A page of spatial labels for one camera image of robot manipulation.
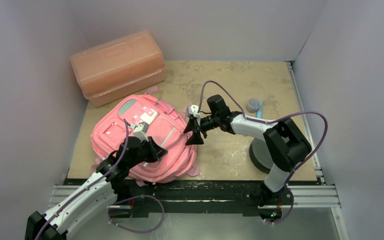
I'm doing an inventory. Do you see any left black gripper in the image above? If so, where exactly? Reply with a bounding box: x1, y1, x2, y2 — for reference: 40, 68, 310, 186
127, 135, 166, 168

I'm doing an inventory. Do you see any pink student backpack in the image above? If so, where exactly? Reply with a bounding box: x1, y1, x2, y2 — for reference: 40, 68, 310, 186
90, 93, 201, 186

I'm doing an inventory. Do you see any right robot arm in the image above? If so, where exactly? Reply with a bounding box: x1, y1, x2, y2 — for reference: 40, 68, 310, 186
183, 94, 312, 204

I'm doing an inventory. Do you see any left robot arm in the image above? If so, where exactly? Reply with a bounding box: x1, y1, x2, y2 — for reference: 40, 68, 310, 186
24, 136, 168, 240

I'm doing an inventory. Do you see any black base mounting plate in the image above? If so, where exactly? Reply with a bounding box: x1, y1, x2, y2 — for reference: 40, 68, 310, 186
62, 178, 294, 220

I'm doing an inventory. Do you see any dark grey tape roll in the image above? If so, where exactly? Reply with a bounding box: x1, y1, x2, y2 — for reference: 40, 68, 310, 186
248, 138, 274, 174

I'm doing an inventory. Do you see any light blue highlighter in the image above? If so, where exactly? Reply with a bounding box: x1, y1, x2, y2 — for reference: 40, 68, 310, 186
256, 101, 263, 119

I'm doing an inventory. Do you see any orange translucent plastic box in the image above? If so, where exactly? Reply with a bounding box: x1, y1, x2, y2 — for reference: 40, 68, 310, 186
70, 30, 167, 107

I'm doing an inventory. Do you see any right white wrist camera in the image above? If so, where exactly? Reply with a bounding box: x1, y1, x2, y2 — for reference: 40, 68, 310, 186
187, 104, 201, 125

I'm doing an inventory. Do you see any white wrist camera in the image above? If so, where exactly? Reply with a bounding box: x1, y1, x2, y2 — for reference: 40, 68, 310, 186
129, 122, 149, 142
187, 104, 201, 125

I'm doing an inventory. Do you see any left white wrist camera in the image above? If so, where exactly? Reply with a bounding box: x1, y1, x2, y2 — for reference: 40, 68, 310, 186
129, 122, 149, 142

